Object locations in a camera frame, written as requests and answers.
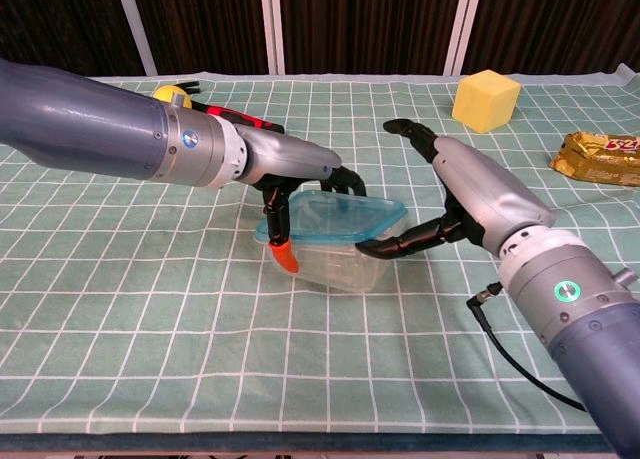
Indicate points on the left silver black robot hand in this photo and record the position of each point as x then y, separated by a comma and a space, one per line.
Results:
290, 159

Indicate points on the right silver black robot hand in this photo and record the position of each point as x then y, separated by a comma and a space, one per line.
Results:
485, 189

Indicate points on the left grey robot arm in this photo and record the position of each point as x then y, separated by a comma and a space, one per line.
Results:
100, 124

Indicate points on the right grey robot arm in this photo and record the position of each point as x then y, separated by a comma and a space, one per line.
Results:
590, 329

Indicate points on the red black claw hammer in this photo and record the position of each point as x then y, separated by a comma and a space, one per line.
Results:
225, 113

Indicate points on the yellow foam cube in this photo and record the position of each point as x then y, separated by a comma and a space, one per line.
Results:
482, 104

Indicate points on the gold foil snack package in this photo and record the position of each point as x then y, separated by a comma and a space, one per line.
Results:
595, 161

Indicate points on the yellow ball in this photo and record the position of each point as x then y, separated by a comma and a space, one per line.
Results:
167, 93

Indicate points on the green white grid tablecloth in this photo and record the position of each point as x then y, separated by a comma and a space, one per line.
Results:
150, 329

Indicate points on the white partition frame post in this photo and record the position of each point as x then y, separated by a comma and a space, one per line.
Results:
272, 24
135, 24
462, 24

